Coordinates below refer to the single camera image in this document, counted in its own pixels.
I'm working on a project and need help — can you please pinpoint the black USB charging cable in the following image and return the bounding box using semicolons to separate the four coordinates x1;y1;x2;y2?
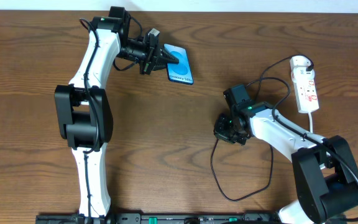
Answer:
209;54;315;202

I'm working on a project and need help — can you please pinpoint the white power strip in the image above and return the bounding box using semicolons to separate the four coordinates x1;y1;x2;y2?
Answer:
291;67;319;113

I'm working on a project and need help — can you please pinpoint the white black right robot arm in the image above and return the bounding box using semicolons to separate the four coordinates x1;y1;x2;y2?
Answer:
214;84;358;223

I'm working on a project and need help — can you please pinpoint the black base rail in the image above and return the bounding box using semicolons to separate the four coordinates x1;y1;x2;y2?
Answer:
35;212;282;224

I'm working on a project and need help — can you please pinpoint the white USB charger adapter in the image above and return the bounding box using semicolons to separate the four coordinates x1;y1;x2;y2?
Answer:
290;54;314;72

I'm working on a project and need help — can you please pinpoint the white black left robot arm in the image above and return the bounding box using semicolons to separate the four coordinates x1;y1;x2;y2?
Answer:
54;6;179;223

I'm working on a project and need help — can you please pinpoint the blue Galaxy smartphone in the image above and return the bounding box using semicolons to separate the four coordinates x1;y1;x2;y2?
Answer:
164;44;194;85

